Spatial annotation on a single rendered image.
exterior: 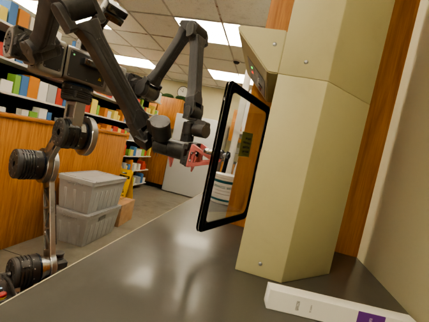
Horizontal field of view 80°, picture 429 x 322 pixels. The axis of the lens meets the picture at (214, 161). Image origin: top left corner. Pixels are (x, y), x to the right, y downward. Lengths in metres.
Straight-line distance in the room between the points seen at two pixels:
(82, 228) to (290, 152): 2.44
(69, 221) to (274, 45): 2.57
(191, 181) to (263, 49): 5.19
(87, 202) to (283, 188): 2.33
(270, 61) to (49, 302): 0.61
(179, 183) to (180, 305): 5.38
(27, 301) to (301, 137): 0.57
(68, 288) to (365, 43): 0.81
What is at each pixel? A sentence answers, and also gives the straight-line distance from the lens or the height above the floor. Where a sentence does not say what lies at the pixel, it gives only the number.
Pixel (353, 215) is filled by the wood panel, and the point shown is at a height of 1.08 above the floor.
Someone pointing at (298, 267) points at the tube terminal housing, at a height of 0.97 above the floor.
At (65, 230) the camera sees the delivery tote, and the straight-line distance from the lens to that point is 2.96.
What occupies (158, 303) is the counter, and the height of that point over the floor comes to 0.94.
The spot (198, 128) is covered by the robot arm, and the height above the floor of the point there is 1.28.
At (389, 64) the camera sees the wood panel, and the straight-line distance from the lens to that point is 1.11.
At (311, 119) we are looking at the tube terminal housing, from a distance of 0.62.
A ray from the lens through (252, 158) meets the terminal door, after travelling 0.86.
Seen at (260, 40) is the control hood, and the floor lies 1.48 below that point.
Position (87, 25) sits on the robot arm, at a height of 1.45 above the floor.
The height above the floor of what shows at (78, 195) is 0.49.
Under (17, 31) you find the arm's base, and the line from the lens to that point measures 1.30.
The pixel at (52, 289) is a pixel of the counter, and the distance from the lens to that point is 0.52.
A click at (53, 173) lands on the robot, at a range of 1.83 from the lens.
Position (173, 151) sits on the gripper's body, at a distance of 0.78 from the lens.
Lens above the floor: 1.21
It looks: 3 degrees down
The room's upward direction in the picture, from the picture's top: 12 degrees clockwise
